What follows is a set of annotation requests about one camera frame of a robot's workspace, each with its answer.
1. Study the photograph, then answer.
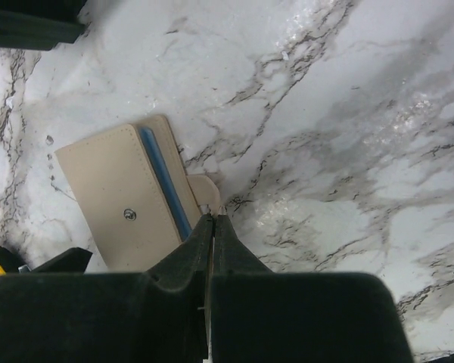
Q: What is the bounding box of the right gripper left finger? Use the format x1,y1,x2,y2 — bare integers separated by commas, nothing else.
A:
0,215,214,362

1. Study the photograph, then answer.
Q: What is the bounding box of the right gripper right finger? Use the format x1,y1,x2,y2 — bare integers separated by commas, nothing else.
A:
210,215,413,362

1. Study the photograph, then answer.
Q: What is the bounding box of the black card stand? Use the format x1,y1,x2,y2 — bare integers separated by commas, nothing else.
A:
0,0,86,51

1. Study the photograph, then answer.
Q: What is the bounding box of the black yellow screwdriver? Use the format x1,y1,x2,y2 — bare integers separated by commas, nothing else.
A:
0,246,30,276

